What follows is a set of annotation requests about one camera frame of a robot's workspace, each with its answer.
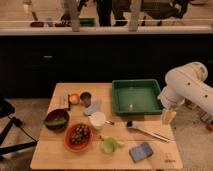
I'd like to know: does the orange fruit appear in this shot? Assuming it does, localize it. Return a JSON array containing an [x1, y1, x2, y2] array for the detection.
[[69, 93, 80, 105]]

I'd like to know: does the blue sponge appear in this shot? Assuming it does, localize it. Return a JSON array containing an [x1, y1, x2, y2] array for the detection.
[[129, 142, 153, 163]]

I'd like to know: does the orange bowl with grapes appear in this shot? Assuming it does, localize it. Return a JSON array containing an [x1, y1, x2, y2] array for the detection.
[[64, 123, 93, 153]]

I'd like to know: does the black tripod stand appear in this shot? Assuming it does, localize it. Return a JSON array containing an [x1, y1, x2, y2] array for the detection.
[[0, 97, 38, 161]]

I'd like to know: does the green plastic tray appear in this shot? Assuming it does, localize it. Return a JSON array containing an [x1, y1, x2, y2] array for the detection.
[[112, 79, 163, 116]]

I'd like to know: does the green plastic cup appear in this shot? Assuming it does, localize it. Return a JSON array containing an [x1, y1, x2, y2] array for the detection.
[[101, 137, 118, 154]]

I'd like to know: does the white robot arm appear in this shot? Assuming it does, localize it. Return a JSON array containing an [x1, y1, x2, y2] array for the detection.
[[158, 62, 213, 117]]

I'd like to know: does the white cup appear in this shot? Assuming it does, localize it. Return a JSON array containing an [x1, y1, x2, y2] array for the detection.
[[89, 112, 106, 130]]

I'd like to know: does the wooden table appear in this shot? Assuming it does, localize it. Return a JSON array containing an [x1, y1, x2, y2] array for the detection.
[[31, 83, 183, 171]]

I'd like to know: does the small metal cup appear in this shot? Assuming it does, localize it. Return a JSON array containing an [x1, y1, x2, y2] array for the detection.
[[80, 92, 91, 107]]

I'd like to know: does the black knife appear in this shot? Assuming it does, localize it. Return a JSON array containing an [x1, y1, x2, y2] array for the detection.
[[67, 94, 71, 111]]

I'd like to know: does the grey blue cloth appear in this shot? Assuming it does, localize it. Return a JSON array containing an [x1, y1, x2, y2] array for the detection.
[[84, 100, 101, 116]]

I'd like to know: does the dark brown bowl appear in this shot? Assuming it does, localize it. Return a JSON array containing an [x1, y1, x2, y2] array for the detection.
[[44, 109, 69, 131]]

